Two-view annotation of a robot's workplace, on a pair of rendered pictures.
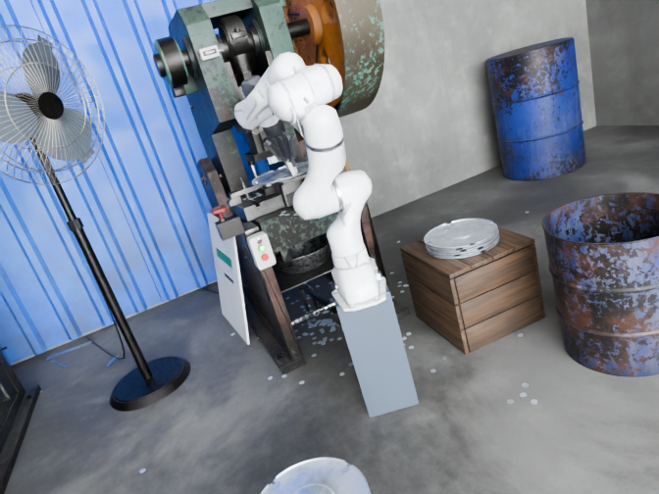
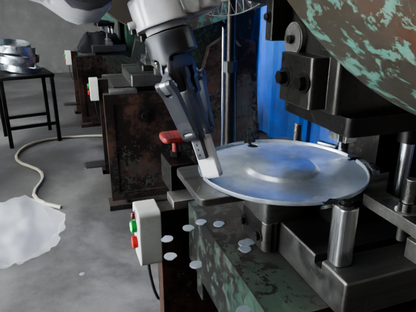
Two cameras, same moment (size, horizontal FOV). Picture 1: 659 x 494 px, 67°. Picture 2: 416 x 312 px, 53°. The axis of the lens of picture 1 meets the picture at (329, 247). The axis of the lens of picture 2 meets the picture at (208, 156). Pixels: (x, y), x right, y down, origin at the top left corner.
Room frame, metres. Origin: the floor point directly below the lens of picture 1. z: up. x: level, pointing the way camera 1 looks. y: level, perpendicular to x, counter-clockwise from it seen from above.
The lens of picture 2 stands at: (1.98, -0.57, 1.05)
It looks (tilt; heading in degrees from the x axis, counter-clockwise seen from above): 20 degrees down; 89
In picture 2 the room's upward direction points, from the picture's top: straight up
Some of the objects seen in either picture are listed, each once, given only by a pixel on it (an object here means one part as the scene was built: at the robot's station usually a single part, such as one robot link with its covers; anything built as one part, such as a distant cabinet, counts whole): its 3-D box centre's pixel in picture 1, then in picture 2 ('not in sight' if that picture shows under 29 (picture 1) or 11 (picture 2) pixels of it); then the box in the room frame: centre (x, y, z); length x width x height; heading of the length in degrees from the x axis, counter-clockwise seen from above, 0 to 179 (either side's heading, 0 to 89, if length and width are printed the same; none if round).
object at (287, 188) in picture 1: (292, 188); (255, 205); (2.08, 0.08, 0.72); 0.25 x 0.14 x 0.14; 18
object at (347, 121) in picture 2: (270, 153); (350, 116); (2.25, 0.14, 0.86); 0.20 x 0.16 x 0.05; 108
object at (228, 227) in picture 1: (233, 238); (178, 190); (1.93, 0.36, 0.62); 0.10 x 0.06 x 0.20; 108
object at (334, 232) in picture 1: (349, 211); not in sight; (1.51, -0.09, 0.71); 0.18 x 0.11 x 0.25; 101
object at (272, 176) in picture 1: (283, 172); (281, 166); (2.12, 0.10, 0.78); 0.29 x 0.29 x 0.01
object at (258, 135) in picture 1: (260, 115); (338, 12); (2.20, 0.12, 1.04); 0.17 x 0.15 x 0.30; 18
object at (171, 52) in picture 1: (178, 66); not in sight; (2.18, 0.38, 1.31); 0.22 x 0.12 x 0.22; 18
